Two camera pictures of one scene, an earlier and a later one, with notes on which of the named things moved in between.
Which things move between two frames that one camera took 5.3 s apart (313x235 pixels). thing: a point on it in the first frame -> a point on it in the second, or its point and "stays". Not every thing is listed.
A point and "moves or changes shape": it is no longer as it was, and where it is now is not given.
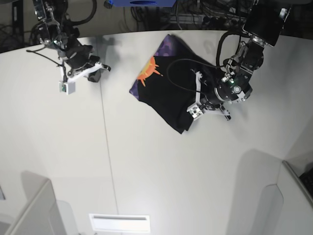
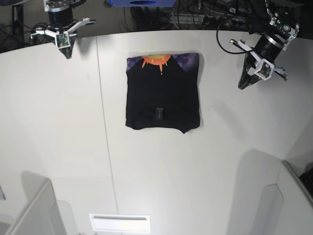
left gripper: x=76 y=61 -> x=61 y=23
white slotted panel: x=124 y=223 stays
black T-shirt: x=167 y=84 moves or changes shape
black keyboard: x=306 y=178 stays
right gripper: x=207 y=107 -> x=268 y=47
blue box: x=123 y=3 stays
